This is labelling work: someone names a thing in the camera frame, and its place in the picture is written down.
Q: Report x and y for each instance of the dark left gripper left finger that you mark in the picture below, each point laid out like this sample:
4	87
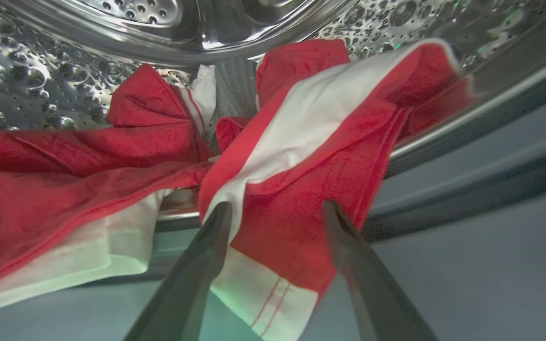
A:
183	284

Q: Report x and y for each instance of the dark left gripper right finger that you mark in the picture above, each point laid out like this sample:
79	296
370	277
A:
377	293

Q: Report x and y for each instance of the steel washing machine drum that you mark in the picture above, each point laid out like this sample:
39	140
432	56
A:
40	71

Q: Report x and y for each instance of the red and white garment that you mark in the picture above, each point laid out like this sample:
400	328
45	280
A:
301	203

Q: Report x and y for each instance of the grey rubber door seal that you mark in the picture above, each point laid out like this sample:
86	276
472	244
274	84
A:
491	284

